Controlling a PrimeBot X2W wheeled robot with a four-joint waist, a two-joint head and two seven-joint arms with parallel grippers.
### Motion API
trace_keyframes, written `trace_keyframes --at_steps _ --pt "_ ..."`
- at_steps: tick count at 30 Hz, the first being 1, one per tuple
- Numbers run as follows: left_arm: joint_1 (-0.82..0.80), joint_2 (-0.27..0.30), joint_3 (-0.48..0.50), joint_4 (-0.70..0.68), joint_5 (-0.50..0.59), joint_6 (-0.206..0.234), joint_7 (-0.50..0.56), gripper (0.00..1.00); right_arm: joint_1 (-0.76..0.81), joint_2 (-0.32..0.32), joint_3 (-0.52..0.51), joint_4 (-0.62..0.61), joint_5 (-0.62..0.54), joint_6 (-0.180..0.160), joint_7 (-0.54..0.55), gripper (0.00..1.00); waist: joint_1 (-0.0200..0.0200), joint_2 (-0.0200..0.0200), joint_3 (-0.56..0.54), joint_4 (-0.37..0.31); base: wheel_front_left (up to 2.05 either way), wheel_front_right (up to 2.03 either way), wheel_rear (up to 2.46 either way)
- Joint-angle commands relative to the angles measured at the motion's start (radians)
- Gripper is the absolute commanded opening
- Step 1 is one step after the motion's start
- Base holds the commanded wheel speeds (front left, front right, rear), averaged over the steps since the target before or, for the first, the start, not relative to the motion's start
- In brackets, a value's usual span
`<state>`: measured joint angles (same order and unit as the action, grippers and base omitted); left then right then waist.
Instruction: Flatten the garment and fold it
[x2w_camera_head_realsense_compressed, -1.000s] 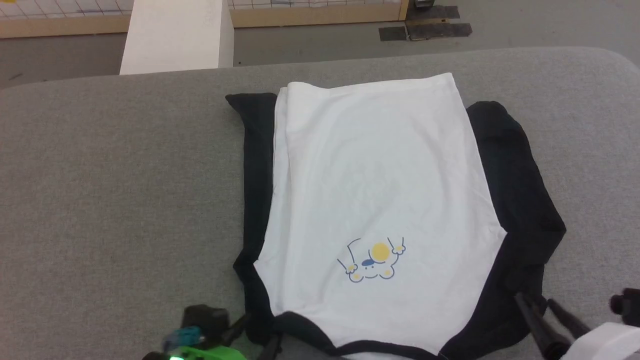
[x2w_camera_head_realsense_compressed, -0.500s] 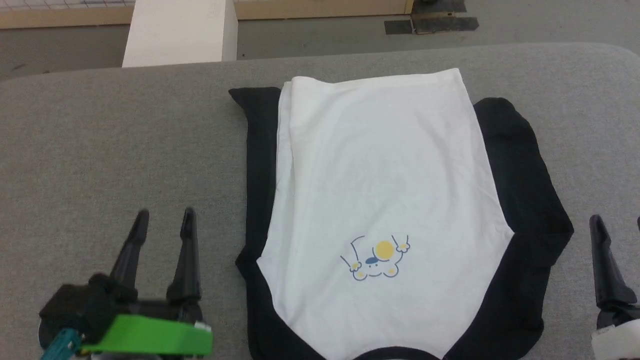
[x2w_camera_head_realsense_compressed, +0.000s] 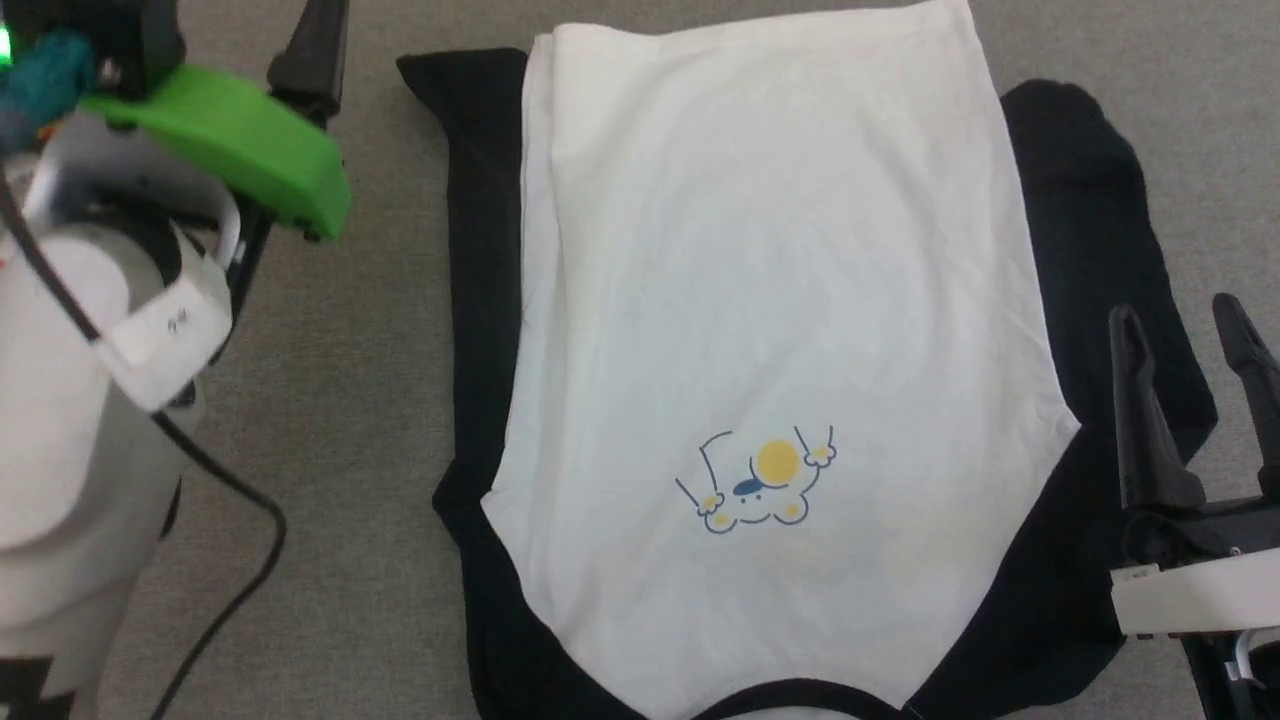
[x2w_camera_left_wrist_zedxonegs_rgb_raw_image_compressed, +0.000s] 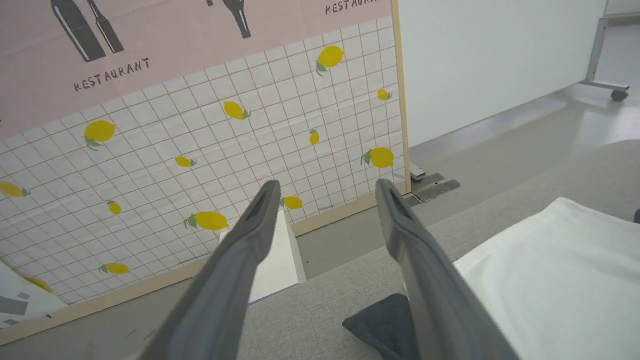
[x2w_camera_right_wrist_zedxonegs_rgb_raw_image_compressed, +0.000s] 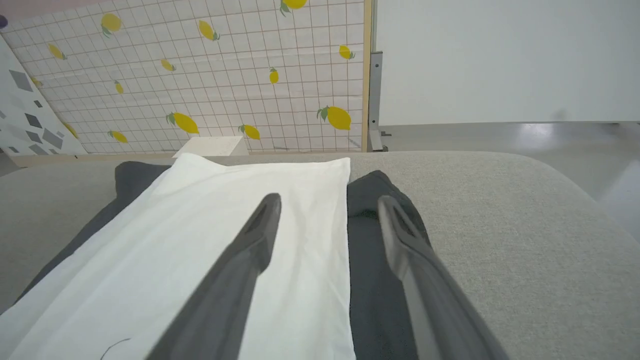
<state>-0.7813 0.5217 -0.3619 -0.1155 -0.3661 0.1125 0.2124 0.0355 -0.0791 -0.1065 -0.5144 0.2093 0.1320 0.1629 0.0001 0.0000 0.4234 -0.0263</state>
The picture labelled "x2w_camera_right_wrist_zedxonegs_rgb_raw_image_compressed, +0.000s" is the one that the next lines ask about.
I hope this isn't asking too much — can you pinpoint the white and black garment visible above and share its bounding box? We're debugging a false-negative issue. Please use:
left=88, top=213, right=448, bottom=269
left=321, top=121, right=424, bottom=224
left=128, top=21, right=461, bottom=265
left=0, top=152, right=434, bottom=360

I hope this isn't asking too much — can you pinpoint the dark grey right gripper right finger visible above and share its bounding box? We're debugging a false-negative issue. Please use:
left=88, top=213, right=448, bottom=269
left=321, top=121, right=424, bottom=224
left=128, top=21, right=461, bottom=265
left=377, top=195, right=510, bottom=360

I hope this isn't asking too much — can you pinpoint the lemon and bottle print backdrop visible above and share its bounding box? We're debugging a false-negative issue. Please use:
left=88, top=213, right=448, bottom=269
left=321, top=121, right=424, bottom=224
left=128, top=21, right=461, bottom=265
left=0, top=0, right=375, bottom=155

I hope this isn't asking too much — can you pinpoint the white panel with grey shapes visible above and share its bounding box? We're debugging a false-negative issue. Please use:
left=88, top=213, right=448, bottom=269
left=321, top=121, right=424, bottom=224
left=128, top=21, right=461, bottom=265
left=0, top=37, right=89, bottom=156

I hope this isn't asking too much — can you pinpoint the small white box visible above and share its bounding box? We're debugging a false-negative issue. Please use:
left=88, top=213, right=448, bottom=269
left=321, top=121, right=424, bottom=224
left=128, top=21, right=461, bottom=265
left=172, top=136, right=250, bottom=159

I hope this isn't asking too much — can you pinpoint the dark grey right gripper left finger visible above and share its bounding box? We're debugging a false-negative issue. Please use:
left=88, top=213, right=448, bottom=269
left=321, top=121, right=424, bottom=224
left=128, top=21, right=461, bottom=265
left=145, top=193, right=282, bottom=360

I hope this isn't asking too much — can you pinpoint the white rolling partition board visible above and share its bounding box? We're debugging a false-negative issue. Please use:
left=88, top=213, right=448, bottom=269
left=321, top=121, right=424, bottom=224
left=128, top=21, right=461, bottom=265
left=369, top=0, right=640, bottom=152

